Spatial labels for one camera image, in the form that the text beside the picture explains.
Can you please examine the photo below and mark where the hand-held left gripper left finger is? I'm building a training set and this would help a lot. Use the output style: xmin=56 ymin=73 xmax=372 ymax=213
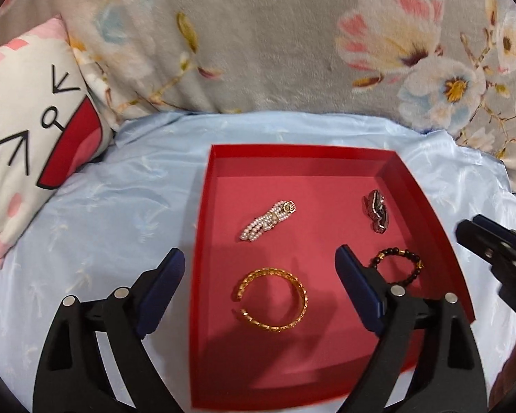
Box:
xmin=33 ymin=247 xmax=186 ymax=413

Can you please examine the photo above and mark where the light blue satin sheet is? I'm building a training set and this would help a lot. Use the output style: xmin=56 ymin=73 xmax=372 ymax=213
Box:
xmin=0 ymin=111 xmax=516 ymax=413

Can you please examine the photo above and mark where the cartoon face pillow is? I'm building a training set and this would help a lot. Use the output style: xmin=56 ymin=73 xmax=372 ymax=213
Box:
xmin=0 ymin=18 xmax=115 ymax=267

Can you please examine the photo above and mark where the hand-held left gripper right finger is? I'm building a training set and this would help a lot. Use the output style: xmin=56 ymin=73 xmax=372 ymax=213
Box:
xmin=334 ymin=244 xmax=487 ymax=413

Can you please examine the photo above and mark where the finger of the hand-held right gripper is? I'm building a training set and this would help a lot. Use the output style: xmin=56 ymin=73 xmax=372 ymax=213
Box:
xmin=456 ymin=214 xmax=516 ymax=332

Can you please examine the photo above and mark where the red cardboard tray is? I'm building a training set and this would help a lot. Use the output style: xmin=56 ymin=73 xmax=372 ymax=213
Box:
xmin=188 ymin=144 xmax=476 ymax=409

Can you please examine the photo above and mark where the black bead bracelet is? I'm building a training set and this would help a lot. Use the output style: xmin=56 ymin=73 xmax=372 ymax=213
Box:
xmin=370 ymin=247 xmax=424 ymax=288

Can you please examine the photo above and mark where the gold chain bangle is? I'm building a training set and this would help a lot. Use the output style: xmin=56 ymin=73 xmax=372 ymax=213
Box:
xmin=233 ymin=268 xmax=309 ymax=333

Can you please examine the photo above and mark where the white pearl hair clip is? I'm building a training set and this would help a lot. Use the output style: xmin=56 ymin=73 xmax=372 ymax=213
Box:
xmin=240 ymin=200 xmax=297 ymax=243

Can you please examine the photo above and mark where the dark crystal hair clip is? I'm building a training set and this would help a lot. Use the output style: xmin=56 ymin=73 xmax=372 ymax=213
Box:
xmin=362 ymin=189 xmax=390 ymax=234

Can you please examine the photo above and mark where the grey floral blanket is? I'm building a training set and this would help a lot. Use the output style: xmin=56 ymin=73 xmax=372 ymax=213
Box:
xmin=0 ymin=0 xmax=516 ymax=194

